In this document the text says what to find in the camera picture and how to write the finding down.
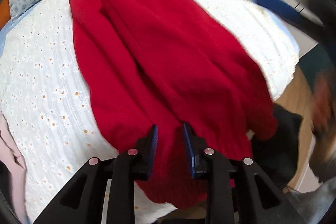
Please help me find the person right hand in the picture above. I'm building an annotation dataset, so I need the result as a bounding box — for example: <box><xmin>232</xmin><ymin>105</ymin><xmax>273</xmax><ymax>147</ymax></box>
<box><xmin>311</xmin><ymin>74</ymin><xmax>335</xmax><ymax>140</ymax></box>

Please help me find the red polo sweater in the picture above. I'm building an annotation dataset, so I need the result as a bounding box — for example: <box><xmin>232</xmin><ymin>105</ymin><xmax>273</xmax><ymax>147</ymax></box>
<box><xmin>70</xmin><ymin>0</ymin><xmax>277</xmax><ymax>209</ymax></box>

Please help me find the white daisy eyelet blanket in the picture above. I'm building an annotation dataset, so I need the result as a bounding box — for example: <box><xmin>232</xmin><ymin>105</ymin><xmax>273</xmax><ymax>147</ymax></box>
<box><xmin>1</xmin><ymin>0</ymin><xmax>299</xmax><ymax>221</ymax></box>

